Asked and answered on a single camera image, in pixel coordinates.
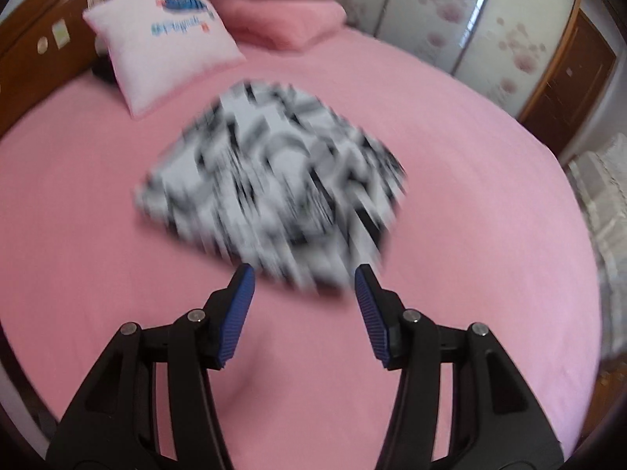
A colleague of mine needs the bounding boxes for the brown wooden headboard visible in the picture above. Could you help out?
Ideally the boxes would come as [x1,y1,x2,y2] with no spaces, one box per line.
[0,0,197,138]

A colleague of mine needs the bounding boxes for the white cushion with blue print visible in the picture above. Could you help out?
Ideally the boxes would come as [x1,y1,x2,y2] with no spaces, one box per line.
[82,0,246,121]

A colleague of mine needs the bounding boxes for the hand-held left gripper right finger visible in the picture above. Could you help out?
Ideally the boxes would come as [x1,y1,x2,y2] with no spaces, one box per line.
[353,263,564,470]

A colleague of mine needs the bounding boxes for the pink folded pillows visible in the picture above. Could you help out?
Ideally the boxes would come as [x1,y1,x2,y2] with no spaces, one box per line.
[188,0,350,52]

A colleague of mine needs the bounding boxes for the floral sliding wardrobe doors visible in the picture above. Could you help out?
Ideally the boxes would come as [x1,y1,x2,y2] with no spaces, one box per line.
[338,0,584,118]

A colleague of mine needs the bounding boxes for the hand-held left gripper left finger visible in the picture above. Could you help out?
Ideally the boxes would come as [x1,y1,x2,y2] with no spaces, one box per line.
[46,263,256,470]

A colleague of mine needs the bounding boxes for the black and white printed jacket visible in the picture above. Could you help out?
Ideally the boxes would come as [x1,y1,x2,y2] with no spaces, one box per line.
[133,78,410,297]

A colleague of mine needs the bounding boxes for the pink bed sheet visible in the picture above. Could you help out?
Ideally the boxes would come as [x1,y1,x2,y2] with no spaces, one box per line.
[0,29,605,470]

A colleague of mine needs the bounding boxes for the brown wooden door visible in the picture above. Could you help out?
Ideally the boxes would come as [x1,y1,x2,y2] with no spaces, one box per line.
[519,7,618,157]

